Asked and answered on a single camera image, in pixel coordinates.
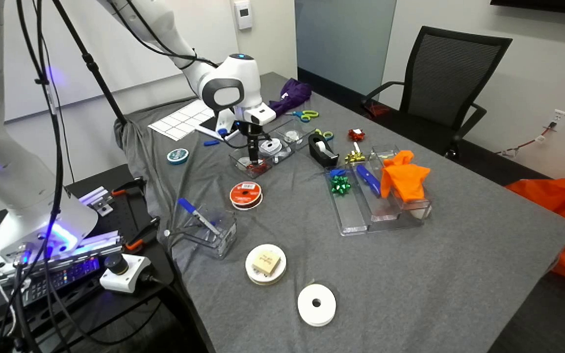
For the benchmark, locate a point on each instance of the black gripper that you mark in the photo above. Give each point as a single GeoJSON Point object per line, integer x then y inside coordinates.
{"type": "Point", "coordinates": [251, 131]}

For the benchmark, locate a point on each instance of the red ribbon bow with silver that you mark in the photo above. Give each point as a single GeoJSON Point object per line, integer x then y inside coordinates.
{"type": "Point", "coordinates": [259, 169]}

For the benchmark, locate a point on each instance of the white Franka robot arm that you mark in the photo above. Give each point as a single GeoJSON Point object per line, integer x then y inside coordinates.
{"type": "Point", "coordinates": [165, 31]}

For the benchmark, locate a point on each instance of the white ribbon spool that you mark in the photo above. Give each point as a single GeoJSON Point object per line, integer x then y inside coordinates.
{"type": "Point", "coordinates": [273, 147]}

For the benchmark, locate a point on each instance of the small silver ribbon spool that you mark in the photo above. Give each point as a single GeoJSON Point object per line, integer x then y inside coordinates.
{"type": "Point", "coordinates": [290, 135]}

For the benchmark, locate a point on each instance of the clear container with spools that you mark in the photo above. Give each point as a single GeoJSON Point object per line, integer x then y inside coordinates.
{"type": "Point", "coordinates": [298, 145]}

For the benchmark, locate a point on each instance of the blue ribbon bow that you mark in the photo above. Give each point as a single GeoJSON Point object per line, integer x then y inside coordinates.
{"type": "Point", "coordinates": [337, 173]}

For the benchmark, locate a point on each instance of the green ribbon bow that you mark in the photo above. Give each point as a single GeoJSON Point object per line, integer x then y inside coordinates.
{"type": "Point", "coordinates": [341, 186]}

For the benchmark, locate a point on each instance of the gold ribbon bow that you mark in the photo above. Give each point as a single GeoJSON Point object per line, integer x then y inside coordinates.
{"type": "Point", "coordinates": [353, 157]}

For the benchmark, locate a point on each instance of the plain red ribbon bow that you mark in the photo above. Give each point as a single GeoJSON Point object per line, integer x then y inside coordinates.
{"type": "Point", "coordinates": [357, 133]}

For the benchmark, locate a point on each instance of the blue marker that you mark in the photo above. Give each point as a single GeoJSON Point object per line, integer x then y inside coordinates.
{"type": "Point", "coordinates": [367, 178]}
{"type": "Point", "coordinates": [212, 141]}

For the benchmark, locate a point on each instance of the flat white box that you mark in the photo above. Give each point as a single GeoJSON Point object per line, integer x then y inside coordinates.
{"type": "Point", "coordinates": [204, 133]}

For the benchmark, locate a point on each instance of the black tape dispenser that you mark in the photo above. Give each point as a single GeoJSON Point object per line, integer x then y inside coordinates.
{"type": "Point", "coordinates": [322, 153]}

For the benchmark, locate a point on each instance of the purple cloth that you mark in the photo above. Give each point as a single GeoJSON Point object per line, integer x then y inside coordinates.
{"type": "Point", "coordinates": [292, 94]}

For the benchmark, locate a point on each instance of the green and yellow scissors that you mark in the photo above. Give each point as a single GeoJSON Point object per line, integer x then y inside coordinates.
{"type": "Point", "coordinates": [324, 133]}

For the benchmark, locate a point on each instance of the blue round lid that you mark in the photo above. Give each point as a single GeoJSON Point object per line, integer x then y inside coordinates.
{"type": "Point", "coordinates": [176, 155]}

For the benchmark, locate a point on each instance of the blue pen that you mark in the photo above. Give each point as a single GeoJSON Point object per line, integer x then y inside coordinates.
{"type": "Point", "coordinates": [196, 212]}

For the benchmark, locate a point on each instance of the white label sheet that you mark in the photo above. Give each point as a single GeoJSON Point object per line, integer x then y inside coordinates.
{"type": "Point", "coordinates": [180, 120]}

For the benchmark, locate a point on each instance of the small clear plastic box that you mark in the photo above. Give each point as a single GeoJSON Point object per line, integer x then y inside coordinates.
{"type": "Point", "coordinates": [216, 237]}

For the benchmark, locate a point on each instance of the bowl with yellow food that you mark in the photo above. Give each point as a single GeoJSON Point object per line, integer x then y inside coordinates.
{"type": "Point", "coordinates": [265, 263]}

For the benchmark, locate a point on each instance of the narrow clear plastic tray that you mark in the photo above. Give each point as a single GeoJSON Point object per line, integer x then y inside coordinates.
{"type": "Point", "coordinates": [351, 220]}

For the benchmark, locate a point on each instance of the wide clear plastic tray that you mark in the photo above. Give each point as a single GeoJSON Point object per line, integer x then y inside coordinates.
{"type": "Point", "coordinates": [386, 210]}

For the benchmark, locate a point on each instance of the orange star-shaped toy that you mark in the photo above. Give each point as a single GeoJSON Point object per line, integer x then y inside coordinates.
{"type": "Point", "coordinates": [404, 176]}

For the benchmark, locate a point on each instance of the white tape roll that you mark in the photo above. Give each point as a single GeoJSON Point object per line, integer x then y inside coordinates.
{"type": "Point", "coordinates": [308, 310]}

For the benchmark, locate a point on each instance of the grey table cloth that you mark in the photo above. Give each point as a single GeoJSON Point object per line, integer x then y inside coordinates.
{"type": "Point", "coordinates": [373, 275]}

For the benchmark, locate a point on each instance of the white box with black knob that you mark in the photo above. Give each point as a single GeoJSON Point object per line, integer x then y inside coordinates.
{"type": "Point", "coordinates": [121, 275]}

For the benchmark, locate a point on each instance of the black tripod pole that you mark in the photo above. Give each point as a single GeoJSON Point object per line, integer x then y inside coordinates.
{"type": "Point", "coordinates": [88, 61]}

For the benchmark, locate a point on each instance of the black mesh office chair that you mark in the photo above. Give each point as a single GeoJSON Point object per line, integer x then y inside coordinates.
{"type": "Point", "coordinates": [445, 78]}

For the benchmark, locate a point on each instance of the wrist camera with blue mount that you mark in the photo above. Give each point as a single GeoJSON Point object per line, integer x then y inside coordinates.
{"type": "Point", "coordinates": [223, 131]}

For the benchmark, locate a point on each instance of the white wall device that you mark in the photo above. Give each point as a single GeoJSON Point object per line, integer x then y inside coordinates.
{"type": "Point", "coordinates": [243, 12]}

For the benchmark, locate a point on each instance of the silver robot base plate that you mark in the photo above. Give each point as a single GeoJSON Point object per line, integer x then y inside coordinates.
{"type": "Point", "coordinates": [67, 251]}

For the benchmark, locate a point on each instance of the white wall outlet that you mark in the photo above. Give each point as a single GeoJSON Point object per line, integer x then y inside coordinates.
{"type": "Point", "coordinates": [559, 118]}

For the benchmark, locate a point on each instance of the black wall television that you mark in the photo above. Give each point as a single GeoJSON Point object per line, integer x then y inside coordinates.
{"type": "Point", "coordinates": [543, 4]}

